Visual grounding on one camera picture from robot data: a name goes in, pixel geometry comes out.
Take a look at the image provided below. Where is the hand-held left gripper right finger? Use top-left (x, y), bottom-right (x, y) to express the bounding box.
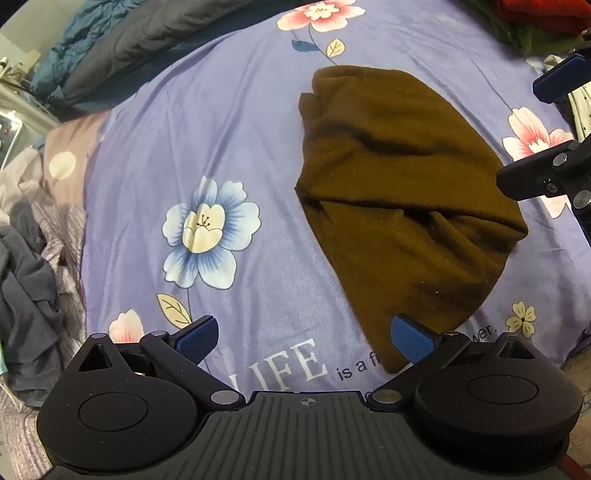
top-left (369, 315), bottom-right (536, 409)

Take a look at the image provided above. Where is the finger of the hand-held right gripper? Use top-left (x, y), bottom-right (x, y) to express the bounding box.
top-left (496, 138), bottom-right (591, 209)
top-left (532, 51), bottom-right (591, 105)

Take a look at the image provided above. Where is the light beige cloth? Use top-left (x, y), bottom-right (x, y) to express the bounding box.
top-left (0, 150), bottom-right (49, 217)

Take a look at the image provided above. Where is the white appliance with control panel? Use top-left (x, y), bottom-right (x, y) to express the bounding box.
top-left (0, 55), bottom-right (61, 155)

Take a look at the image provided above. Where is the white dotted cloth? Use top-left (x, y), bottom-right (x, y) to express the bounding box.
top-left (567, 85), bottom-right (591, 141)

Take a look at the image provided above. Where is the dark grey garment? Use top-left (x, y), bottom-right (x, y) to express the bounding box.
top-left (0, 225), bottom-right (66, 408)

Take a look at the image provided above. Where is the brown knit sweater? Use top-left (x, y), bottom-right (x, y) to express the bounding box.
top-left (294, 66), bottom-right (529, 374)

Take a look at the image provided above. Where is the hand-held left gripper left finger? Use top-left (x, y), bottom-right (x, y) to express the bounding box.
top-left (69, 315), bottom-right (245, 409)

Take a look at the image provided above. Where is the grey striped cloth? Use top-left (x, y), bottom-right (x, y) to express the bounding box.
top-left (25, 191), bottom-right (89, 356)

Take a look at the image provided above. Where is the blue grey quilt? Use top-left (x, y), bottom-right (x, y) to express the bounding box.
top-left (32, 0), bottom-right (278, 114)

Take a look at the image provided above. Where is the purple floral bed sheet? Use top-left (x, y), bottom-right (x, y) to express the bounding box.
top-left (81, 0), bottom-right (591, 409)

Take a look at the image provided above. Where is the red cloth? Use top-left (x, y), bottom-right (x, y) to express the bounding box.
top-left (494, 0), bottom-right (591, 35)

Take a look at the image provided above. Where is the pink polka dot pillow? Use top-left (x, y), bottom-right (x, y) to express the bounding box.
top-left (44, 113), bottom-right (110, 210)

